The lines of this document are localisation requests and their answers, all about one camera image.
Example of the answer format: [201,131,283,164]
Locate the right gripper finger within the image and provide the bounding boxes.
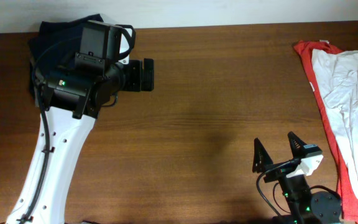
[287,131,306,158]
[252,138,273,173]

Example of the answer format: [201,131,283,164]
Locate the navy blue shorts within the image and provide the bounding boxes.
[28,14,103,101]

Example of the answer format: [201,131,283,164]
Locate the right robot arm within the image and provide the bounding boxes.
[252,132,342,224]

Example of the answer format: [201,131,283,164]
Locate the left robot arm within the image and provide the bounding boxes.
[6,20,154,223]

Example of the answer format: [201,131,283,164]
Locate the white shirt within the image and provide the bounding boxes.
[311,49,358,199]

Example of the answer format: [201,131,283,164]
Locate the red shirt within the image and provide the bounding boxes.
[294,40,358,223]

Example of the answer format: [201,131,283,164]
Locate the right black cable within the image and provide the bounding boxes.
[255,157,335,218]

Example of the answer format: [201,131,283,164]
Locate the black cable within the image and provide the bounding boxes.
[255,157,335,218]
[16,24,137,224]

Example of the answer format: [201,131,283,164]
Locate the left black cable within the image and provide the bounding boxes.
[16,24,137,224]

